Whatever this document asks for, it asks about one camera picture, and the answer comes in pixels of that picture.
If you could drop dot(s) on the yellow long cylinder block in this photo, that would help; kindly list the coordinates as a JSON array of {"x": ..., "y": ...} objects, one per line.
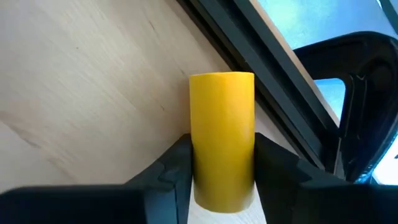
[{"x": 222, "y": 140}]

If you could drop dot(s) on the black table clamp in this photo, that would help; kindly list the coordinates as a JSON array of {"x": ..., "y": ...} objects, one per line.
[{"x": 373, "y": 93}]

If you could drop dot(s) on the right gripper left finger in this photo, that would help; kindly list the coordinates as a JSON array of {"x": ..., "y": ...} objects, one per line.
[{"x": 174, "y": 180}]

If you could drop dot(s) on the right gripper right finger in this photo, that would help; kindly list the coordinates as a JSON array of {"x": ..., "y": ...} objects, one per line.
[{"x": 280, "y": 180}]

